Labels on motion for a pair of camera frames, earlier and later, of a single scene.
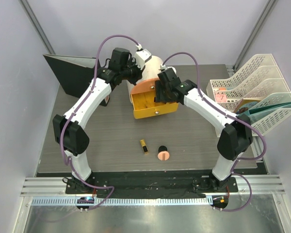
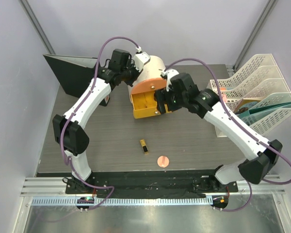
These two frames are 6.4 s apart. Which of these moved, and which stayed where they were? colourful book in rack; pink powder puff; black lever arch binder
Moved: pink powder puff
Stayed: colourful book in rack; black lever arch binder
